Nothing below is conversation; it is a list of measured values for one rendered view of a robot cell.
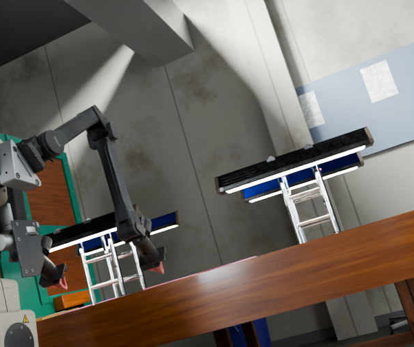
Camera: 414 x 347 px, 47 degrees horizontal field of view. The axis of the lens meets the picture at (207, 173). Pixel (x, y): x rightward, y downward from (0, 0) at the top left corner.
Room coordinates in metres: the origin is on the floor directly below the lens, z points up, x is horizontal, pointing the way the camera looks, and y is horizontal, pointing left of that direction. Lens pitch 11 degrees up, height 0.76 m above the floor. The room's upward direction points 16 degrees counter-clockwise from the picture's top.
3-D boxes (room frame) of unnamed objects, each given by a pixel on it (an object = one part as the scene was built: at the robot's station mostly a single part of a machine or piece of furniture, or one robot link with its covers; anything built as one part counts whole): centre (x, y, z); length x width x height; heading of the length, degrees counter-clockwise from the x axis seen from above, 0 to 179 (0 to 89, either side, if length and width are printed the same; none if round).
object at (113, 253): (2.10, 0.60, 0.90); 0.20 x 0.19 x 0.45; 78
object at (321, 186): (1.90, -0.35, 0.90); 0.20 x 0.19 x 0.45; 78
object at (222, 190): (1.83, -0.33, 1.08); 0.62 x 0.08 x 0.07; 78
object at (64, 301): (2.72, 0.92, 0.83); 0.30 x 0.06 x 0.07; 168
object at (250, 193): (2.37, -0.44, 1.08); 0.62 x 0.08 x 0.07; 78
